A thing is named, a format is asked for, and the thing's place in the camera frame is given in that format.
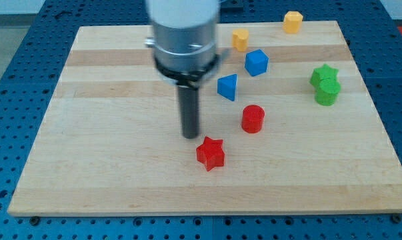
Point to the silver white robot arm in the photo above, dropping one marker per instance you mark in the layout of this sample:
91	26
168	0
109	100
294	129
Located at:
184	41

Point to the blue cube block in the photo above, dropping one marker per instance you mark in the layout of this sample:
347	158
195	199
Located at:
256	62

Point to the yellow heart block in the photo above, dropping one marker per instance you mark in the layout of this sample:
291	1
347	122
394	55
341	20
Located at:
240	38

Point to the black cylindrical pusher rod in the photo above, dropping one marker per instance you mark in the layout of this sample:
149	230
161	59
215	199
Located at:
188	100

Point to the red star block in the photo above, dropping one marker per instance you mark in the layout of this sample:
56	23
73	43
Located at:
210	153

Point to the blue triangle block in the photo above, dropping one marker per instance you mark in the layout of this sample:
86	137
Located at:
226	86

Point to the red cylinder block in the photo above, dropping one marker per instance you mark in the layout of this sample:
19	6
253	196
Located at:
252	118

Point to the wooden board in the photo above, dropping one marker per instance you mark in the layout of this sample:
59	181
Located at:
110	142

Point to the green cylinder block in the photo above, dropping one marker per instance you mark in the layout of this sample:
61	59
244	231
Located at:
327	92

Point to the green star block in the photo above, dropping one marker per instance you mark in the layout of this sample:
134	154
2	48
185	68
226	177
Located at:
322	73

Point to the yellow hexagon block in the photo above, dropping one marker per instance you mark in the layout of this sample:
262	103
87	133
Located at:
292	22

